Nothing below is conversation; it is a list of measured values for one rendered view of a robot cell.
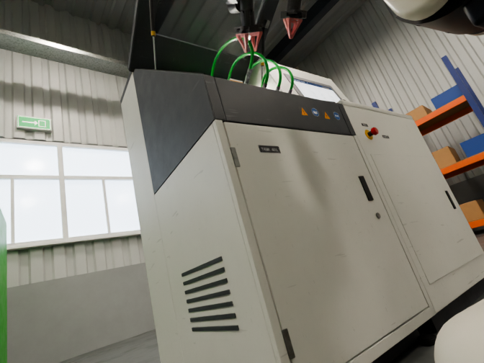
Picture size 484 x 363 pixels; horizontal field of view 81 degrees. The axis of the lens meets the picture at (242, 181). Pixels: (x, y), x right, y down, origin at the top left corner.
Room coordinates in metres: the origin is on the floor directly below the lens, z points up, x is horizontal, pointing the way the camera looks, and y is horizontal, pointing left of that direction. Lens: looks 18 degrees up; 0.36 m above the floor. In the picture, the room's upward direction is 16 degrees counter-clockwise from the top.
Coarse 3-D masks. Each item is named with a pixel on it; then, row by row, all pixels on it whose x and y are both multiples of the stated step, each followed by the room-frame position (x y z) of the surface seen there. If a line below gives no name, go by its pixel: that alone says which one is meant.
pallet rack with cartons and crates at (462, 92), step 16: (448, 64) 4.38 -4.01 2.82; (464, 80) 4.92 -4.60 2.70; (448, 96) 4.69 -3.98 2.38; (464, 96) 4.42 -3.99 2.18; (416, 112) 5.06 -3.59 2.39; (432, 112) 4.78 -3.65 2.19; (448, 112) 5.03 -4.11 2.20; (464, 112) 5.11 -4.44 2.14; (480, 112) 4.36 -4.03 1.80; (432, 128) 5.52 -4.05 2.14; (464, 144) 4.77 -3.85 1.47; (480, 144) 4.64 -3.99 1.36; (448, 160) 5.00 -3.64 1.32; (464, 160) 4.74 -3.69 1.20; (480, 160) 4.61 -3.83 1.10; (448, 176) 5.63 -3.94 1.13; (464, 208) 5.12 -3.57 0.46; (480, 208) 4.99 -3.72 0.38; (480, 224) 4.90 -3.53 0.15
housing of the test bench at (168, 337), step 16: (128, 80) 1.22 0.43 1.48; (128, 96) 1.25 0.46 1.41; (128, 112) 1.28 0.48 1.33; (128, 128) 1.32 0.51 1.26; (128, 144) 1.35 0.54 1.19; (144, 144) 1.16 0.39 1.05; (144, 160) 1.19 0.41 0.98; (144, 176) 1.22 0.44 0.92; (144, 192) 1.25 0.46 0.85; (144, 208) 1.28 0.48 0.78; (144, 224) 1.31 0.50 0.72; (144, 240) 1.34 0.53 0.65; (160, 240) 1.17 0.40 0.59; (144, 256) 1.37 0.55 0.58; (160, 256) 1.20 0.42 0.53; (160, 272) 1.22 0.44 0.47; (160, 288) 1.25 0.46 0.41; (160, 304) 1.28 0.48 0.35; (160, 320) 1.30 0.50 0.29; (160, 336) 1.33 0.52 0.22; (176, 336) 1.17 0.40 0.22; (160, 352) 1.36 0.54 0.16; (176, 352) 1.20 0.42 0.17
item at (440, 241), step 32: (384, 128) 1.30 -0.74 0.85; (416, 128) 1.55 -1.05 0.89; (384, 160) 1.21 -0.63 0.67; (416, 160) 1.41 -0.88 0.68; (384, 192) 1.14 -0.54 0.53; (416, 192) 1.31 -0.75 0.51; (448, 192) 1.52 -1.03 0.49; (416, 224) 1.22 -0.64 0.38; (448, 224) 1.41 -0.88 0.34; (416, 256) 1.16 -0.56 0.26; (448, 256) 1.31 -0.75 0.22; (480, 256) 1.52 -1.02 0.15; (448, 288) 1.23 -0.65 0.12; (480, 288) 1.51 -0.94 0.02; (448, 320) 1.25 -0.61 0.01
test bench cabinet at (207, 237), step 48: (192, 192) 0.88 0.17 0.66; (240, 192) 0.71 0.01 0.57; (192, 240) 0.93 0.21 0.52; (240, 240) 0.72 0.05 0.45; (192, 288) 0.99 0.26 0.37; (240, 288) 0.77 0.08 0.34; (192, 336) 1.05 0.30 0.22; (240, 336) 0.81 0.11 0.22; (384, 336) 0.94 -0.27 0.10; (432, 336) 1.10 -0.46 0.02
